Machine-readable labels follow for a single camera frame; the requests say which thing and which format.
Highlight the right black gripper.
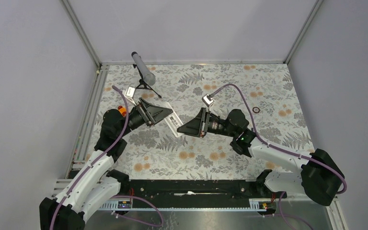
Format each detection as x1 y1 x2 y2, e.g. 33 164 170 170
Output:
177 107 237 138

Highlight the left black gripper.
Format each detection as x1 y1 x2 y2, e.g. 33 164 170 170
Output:
118 97 173 138

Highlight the white AC remote control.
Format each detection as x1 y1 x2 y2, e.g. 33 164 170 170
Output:
159 102 183 138

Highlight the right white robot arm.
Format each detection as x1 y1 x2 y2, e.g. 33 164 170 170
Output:
177 108 345 206

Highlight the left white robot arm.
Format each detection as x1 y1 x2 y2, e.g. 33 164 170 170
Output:
39 98 174 230

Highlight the orange toy car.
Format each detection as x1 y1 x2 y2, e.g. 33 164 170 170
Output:
117 106 127 117

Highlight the grey microphone on tripod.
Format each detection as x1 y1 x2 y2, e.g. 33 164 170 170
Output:
131 51 162 98

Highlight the floral patterned table mat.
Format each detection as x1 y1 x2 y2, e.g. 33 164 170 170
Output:
81 64 324 181

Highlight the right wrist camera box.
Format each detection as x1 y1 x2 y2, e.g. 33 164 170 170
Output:
202 94 215 109

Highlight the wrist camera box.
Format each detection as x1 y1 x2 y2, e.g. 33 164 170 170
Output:
202 94 215 109
124 87 136 98

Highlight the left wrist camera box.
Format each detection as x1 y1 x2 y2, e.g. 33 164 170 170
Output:
124 87 136 98

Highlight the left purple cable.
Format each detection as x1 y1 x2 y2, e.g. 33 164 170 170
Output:
49 85 131 230

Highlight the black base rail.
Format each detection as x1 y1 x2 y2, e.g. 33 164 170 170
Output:
119 180 273 208

